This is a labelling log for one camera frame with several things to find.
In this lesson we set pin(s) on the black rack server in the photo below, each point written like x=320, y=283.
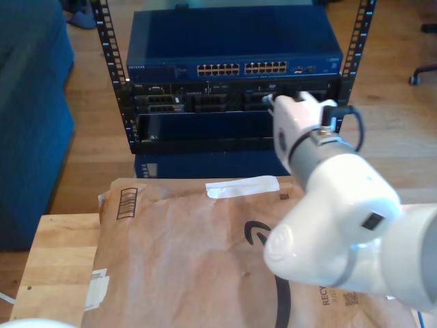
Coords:
x=211, y=100

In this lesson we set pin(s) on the white tape strip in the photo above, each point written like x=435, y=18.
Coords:
x=239, y=187

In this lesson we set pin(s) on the blue device under rack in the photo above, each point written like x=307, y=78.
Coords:
x=205, y=165

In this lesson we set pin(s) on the black office chair base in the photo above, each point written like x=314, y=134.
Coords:
x=414, y=79

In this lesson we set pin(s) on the brown packing paper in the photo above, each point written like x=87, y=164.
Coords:
x=170, y=239

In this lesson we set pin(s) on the grey slipper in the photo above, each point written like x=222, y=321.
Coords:
x=82, y=20

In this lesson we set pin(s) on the blue sofa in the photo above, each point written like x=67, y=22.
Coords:
x=30, y=119

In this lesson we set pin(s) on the white paper label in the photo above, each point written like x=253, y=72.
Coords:
x=97, y=290

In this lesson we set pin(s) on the blue network switch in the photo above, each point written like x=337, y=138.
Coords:
x=232, y=37

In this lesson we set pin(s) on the black rack frame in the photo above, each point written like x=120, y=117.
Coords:
x=106, y=44

